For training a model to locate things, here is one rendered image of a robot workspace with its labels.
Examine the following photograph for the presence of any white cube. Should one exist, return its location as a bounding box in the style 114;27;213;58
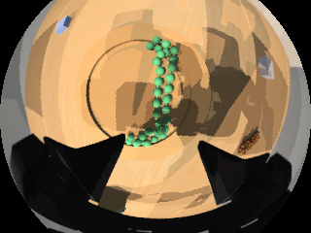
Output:
258;55;275;81

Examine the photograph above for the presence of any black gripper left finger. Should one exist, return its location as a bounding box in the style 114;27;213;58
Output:
43;133;125;203

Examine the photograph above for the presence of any light blue block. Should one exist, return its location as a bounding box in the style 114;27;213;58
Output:
54;16;71;35

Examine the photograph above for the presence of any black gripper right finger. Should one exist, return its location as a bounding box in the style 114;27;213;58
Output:
198;140;271;206

